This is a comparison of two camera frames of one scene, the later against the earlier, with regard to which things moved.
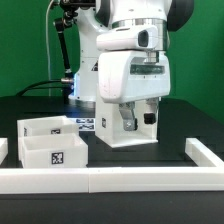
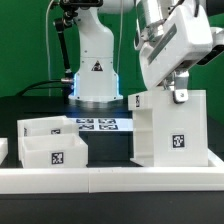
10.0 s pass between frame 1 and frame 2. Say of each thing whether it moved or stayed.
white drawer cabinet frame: moved
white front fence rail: stayed
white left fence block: stayed
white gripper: moved
